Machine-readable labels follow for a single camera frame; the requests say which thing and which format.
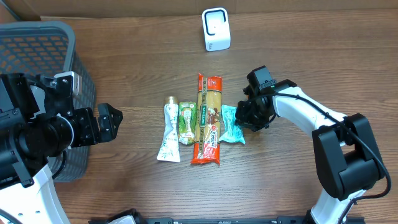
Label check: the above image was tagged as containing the green snack packet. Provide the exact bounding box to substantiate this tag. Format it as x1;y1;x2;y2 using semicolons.
178;102;197;145

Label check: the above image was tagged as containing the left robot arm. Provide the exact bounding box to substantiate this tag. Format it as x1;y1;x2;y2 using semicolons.
1;72;123;223

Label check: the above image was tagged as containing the white barcode scanner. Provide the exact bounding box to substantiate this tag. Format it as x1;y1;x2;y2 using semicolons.
201;7;231;52

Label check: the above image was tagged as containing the orange spaghetti packet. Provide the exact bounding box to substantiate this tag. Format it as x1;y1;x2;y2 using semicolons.
191;73;223;164

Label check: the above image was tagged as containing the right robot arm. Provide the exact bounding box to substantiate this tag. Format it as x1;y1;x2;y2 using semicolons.
235;66;392;223

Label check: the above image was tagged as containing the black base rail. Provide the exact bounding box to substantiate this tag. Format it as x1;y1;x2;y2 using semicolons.
88;208;366;224

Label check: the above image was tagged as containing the teal packet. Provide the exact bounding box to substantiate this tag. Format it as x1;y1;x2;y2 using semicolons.
220;105;246;144

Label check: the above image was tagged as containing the grey plastic shopping basket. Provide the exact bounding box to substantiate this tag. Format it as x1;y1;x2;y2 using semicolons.
1;22;99;182

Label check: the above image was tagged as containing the white tube with gold cap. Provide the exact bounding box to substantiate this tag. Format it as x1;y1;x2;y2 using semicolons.
157;96;180;162

